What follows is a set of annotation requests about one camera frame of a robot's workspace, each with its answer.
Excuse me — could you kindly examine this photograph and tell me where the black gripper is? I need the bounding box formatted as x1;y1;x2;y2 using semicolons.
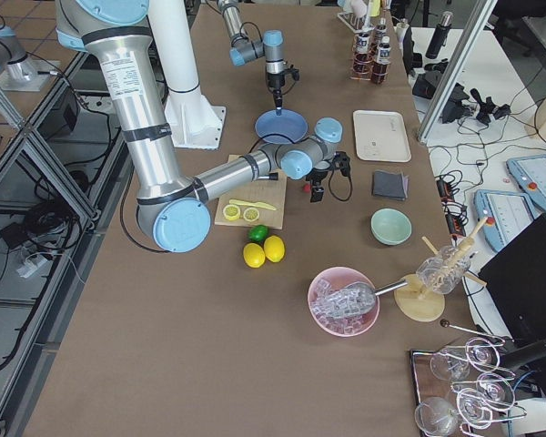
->
266;65;300;115
303;152;350;203

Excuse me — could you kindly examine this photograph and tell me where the blue round plate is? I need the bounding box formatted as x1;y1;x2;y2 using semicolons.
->
255;109;308;144

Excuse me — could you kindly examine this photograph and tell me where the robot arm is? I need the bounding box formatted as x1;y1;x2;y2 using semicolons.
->
56;1;342;252
217;0;300;116

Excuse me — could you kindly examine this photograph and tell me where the wooden cutting board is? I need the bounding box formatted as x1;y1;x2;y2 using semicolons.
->
214;154;288;230

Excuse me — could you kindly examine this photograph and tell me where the lemon half lower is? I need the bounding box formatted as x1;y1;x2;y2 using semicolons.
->
242;207;260;223

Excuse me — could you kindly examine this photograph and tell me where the lemon half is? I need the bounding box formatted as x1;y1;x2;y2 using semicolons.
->
222;204;241;221
242;207;260;223

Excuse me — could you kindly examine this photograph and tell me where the green lime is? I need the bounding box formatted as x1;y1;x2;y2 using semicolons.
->
248;224;269;243

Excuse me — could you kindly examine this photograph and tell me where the whole lemon upper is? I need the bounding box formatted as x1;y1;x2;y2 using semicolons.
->
263;235;286;263

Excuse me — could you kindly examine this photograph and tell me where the whole lemon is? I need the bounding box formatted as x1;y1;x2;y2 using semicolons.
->
263;235;286;263
242;242;266;269

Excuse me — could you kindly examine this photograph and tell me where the yellow plastic knife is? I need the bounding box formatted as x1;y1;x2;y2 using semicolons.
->
228;198;277;211

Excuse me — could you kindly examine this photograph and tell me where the grey folded cloth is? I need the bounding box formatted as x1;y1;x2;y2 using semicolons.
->
372;170;409;201

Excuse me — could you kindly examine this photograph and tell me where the lemon half upper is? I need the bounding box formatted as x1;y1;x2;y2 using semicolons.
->
222;204;241;221

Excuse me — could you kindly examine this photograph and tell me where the pale green bowl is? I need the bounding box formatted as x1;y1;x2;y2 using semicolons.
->
370;208;412;246

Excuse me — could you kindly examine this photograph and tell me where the cream rabbit tray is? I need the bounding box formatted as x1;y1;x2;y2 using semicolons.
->
353;109;411;163

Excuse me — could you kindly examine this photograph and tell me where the dark drink bottle rear-right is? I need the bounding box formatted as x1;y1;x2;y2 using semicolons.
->
350;25;374;80

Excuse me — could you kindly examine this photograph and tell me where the whole lemon lower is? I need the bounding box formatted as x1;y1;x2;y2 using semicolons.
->
242;242;266;269

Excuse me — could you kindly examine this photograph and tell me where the pink bowl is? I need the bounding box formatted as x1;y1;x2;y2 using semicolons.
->
307;267;380;338

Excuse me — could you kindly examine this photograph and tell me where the dark drink bottle front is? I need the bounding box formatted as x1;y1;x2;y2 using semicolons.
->
371;36;391;85

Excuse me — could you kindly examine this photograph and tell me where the metal ice scoop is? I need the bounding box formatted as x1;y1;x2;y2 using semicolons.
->
340;279;408;317

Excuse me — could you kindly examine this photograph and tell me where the dark drink bottle rear-left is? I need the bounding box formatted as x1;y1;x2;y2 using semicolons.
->
374;17;387;45

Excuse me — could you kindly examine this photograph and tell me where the clear ice cubes pile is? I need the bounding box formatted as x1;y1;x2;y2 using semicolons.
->
309;279;377;334

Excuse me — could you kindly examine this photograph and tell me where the wooden cup stand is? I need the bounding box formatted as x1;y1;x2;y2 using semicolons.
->
394;217;488;322

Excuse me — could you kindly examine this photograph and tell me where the glass mug on stand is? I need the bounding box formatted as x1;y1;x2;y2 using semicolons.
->
416;246;470;295

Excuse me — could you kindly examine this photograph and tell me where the black thermos bottle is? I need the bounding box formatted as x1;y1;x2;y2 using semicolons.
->
425;11;453;59

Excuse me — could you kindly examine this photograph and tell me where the blue teach pendant near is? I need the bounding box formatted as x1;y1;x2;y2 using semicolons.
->
473;189;539;252

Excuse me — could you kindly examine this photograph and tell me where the blue teach pendant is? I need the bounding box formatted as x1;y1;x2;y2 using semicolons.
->
506;154;546;212
473;189;539;252

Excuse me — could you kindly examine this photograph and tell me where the blue teach pendant far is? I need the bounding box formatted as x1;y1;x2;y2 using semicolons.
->
506;154;546;212

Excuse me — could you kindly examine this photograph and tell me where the black monitor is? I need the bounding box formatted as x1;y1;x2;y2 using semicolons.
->
479;214;546;342

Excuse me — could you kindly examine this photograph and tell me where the wine glass rack tray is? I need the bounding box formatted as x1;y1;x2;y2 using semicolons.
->
409;336;527;436

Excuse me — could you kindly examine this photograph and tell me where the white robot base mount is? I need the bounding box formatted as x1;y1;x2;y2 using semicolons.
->
147;0;226;150

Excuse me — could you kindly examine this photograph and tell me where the copper wire bottle rack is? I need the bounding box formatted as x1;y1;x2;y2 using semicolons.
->
350;27;391;85

